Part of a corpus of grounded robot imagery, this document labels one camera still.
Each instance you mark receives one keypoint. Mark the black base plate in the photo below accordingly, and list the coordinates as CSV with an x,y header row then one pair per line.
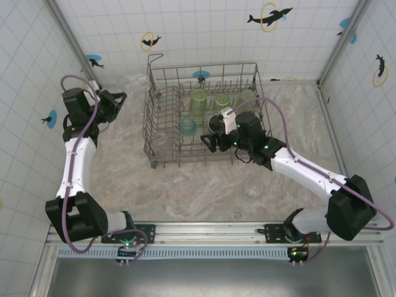
x,y
272,232
148,232

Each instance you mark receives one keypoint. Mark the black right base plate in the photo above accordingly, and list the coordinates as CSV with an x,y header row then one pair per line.
x,y
272,232

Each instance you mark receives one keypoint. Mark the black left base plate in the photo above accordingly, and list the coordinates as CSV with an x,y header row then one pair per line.
x,y
148,232

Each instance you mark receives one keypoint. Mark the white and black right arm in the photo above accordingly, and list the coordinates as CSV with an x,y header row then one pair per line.
x,y
303,173

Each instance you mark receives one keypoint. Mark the aluminium frame post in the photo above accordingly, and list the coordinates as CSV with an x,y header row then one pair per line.
x,y
345,43
79,51

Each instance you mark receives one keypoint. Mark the left electronics board with LED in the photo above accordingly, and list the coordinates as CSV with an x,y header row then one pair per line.
x,y
127,252

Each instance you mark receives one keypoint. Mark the electronics board with led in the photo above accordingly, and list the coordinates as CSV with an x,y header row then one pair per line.
x,y
127,252
298,254

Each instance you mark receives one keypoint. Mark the right electronics board with LED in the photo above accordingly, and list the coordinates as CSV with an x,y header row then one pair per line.
x,y
298,254

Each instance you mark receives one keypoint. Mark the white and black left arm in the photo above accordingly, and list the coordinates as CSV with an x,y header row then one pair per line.
x,y
82,167

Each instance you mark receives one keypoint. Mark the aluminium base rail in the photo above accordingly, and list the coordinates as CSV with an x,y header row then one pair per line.
x,y
210,232

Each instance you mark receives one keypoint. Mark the teal translucent cup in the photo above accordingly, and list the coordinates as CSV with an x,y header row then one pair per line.
x,y
188,127

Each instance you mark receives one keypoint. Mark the clear plastic cup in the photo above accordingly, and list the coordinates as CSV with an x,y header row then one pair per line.
x,y
161,140
136,83
253,188

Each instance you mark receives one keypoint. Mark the dolphin blue circle sticker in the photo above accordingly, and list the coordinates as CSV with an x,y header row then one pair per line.
x,y
52,119
201,75
92,59
344,22

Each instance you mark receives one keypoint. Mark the green translucent cup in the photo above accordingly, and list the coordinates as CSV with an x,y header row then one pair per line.
x,y
198,102
222,100
247,94

